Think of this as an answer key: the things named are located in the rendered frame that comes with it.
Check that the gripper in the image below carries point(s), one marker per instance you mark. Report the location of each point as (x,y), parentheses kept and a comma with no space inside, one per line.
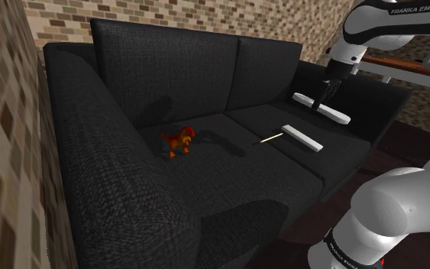
(336,70)

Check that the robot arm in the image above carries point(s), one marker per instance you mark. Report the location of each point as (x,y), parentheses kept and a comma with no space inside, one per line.
(386,208)

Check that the long white rounded remote control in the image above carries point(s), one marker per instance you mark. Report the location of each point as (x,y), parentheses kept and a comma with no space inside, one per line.
(333,114)

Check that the flat white rectangular remote control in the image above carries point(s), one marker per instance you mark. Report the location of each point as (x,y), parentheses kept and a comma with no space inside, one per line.
(304,138)

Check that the thin tan wooden stick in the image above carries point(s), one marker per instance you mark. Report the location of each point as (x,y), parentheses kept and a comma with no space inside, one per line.
(270,138)

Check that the white table with brown top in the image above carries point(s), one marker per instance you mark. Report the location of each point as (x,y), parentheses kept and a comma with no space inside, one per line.
(404,66)

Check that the black fabric sofa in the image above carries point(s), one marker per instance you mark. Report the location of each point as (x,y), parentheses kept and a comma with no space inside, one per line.
(184,74)

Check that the orange and red toy dinosaur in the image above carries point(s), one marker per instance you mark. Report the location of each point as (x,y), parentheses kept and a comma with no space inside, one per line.
(179,139)

